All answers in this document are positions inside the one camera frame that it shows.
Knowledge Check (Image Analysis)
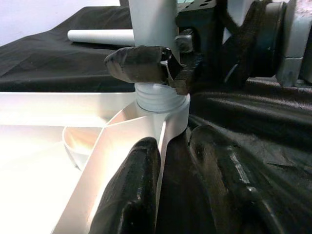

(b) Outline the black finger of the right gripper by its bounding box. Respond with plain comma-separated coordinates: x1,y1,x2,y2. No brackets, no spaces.
104,46,171,85

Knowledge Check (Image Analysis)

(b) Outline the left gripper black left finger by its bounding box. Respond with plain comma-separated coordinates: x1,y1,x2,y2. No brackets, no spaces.
90,136,161,234

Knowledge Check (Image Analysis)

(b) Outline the white plastic table leg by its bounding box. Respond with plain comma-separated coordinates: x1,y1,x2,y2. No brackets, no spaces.
129,0,184,113
67,29,136,46

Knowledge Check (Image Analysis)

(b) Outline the white plastic table top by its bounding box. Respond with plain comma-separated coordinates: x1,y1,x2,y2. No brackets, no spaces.
0,92,191,234

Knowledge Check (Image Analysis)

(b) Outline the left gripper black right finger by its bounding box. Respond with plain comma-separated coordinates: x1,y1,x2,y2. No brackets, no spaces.
189,124,283,234

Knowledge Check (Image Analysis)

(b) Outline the black plastic cover sheet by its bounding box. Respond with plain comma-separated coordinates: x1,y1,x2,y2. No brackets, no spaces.
0,6,312,234

